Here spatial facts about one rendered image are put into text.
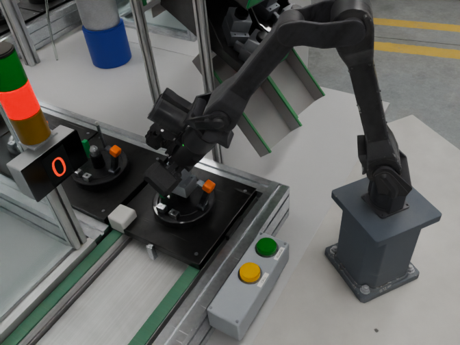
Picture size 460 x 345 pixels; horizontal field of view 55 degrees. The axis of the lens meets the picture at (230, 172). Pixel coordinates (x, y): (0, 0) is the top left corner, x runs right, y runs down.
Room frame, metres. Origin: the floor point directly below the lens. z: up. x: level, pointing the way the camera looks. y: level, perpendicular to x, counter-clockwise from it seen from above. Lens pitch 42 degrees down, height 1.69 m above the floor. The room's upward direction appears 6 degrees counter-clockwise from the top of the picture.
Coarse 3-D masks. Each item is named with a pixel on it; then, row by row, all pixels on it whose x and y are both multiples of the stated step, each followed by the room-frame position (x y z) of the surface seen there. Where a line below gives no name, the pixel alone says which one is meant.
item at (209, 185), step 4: (200, 180) 0.66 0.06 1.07; (208, 180) 0.65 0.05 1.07; (196, 184) 0.65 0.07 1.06; (200, 184) 0.65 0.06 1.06; (204, 184) 0.64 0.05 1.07; (208, 184) 0.64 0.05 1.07; (212, 184) 0.64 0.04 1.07; (204, 188) 0.64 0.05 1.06; (208, 188) 0.63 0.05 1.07; (212, 188) 0.64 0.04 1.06; (204, 192) 0.64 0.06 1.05; (208, 192) 0.63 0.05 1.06; (204, 196) 0.65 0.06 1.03; (208, 196) 0.65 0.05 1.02; (200, 200) 0.65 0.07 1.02; (204, 200) 0.65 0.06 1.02; (200, 204) 0.65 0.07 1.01; (204, 204) 0.65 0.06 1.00
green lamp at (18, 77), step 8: (8, 56) 0.59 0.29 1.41; (16, 56) 0.60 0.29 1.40; (0, 64) 0.58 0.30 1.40; (8, 64) 0.58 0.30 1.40; (16, 64) 0.59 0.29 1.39; (0, 72) 0.58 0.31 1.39; (8, 72) 0.58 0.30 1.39; (16, 72) 0.59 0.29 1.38; (24, 72) 0.60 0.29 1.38; (0, 80) 0.58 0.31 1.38; (8, 80) 0.58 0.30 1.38; (16, 80) 0.58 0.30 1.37; (24, 80) 0.59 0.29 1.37; (0, 88) 0.58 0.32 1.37; (8, 88) 0.58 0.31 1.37; (16, 88) 0.58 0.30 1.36
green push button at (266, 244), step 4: (260, 240) 0.57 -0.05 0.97; (264, 240) 0.56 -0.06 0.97; (268, 240) 0.56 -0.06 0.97; (272, 240) 0.56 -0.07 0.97; (260, 244) 0.56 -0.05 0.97; (264, 244) 0.55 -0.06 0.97; (268, 244) 0.55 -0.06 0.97; (272, 244) 0.55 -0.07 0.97; (276, 244) 0.55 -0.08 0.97; (260, 248) 0.55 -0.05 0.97; (264, 248) 0.54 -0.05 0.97; (268, 248) 0.54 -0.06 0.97; (272, 248) 0.54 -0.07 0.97; (276, 248) 0.55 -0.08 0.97; (260, 252) 0.54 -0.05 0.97; (264, 252) 0.54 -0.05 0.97; (268, 252) 0.54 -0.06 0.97; (272, 252) 0.54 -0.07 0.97
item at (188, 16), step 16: (176, 0) 0.95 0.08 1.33; (208, 0) 1.04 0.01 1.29; (224, 0) 1.03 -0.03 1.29; (176, 16) 0.96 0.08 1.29; (192, 16) 0.92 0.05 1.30; (208, 16) 0.89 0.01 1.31; (224, 16) 1.00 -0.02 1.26; (192, 32) 0.93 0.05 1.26; (224, 48) 0.90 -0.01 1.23; (240, 64) 0.83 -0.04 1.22
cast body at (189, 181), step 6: (168, 162) 0.71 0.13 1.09; (186, 174) 0.68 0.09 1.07; (186, 180) 0.68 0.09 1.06; (192, 180) 0.68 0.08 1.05; (180, 186) 0.66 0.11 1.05; (186, 186) 0.66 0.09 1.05; (192, 186) 0.67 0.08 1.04; (174, 192) 0.67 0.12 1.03; (180, 192) 0.66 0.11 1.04; (186, 192) 0.66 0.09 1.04
